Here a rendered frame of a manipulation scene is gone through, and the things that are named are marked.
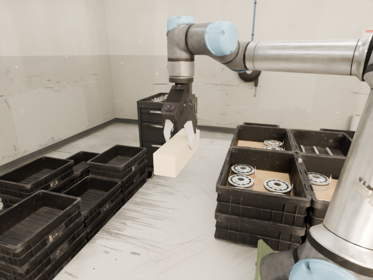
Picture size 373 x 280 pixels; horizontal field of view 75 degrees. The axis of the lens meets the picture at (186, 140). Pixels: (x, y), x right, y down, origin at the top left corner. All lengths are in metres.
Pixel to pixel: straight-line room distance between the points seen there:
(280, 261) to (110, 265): 0.54
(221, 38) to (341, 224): 0.43
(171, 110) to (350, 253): 0.45
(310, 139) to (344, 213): 1.17
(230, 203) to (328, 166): 0.54
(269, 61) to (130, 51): 4.33
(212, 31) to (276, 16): 3.68
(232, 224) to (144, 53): 4.14
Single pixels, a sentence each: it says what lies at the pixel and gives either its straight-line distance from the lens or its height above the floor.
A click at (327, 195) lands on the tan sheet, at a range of 1.12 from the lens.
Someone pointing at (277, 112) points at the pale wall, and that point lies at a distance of 4.35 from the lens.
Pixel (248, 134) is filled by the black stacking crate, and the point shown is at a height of 0.87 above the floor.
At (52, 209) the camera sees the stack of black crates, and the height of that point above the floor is 0.49.
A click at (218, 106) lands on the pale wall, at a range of 4.41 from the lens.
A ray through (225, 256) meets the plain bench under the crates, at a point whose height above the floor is 0.70.
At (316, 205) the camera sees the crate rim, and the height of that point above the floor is 0.92.
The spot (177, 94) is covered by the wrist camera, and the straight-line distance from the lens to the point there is 0.67.
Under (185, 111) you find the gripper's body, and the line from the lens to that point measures 0.70.
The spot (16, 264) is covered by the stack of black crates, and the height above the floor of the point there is 0.49.
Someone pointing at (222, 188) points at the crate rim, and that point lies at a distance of 0.84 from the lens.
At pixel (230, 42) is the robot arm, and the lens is 0.62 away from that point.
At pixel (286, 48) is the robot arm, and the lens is 0.66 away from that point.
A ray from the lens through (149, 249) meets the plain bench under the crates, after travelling 0.96.
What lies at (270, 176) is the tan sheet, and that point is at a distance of 1.18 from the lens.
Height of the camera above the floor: 1.35
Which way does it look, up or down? 19 degrees down
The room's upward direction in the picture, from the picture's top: straight up
